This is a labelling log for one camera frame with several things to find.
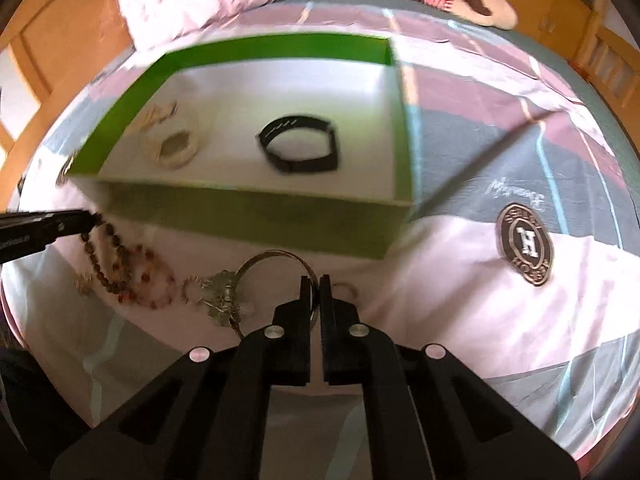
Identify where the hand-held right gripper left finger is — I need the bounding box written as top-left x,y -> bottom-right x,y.
50,275 -> 313,480

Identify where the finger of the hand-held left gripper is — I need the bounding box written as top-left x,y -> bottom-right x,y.
0,209 -> 103,241

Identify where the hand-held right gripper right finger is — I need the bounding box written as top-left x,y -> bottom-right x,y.
319,275 -> 581,480

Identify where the brown bead bracelet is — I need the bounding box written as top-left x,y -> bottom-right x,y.
80,217 -> 133,296

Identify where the silver bangle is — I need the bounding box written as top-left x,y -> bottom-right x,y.
227,251 -> 321,338

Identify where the silver charm pendant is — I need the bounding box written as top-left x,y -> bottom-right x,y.
200,270 -> 256,328

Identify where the red bead bracelet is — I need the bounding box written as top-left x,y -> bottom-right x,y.
117,245 -> 176,308

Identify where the green cardboard box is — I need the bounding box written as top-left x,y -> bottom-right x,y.
67,34 -> 416,261

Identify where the black wristband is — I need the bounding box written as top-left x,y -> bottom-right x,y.
256,115 -> 343,175

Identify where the person's dark clothing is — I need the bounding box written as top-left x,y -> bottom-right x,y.
0,345 -> 96,480

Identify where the wooden headboard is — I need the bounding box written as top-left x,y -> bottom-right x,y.
0,0 -> 138,161

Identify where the printed plaid bedsheet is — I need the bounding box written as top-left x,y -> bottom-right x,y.
0,0 -> 640,466

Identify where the wooden footboard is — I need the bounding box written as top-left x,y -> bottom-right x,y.
570,0 -> 640,111

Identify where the small thin ring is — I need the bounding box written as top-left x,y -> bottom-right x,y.
330,282 -> 360,306

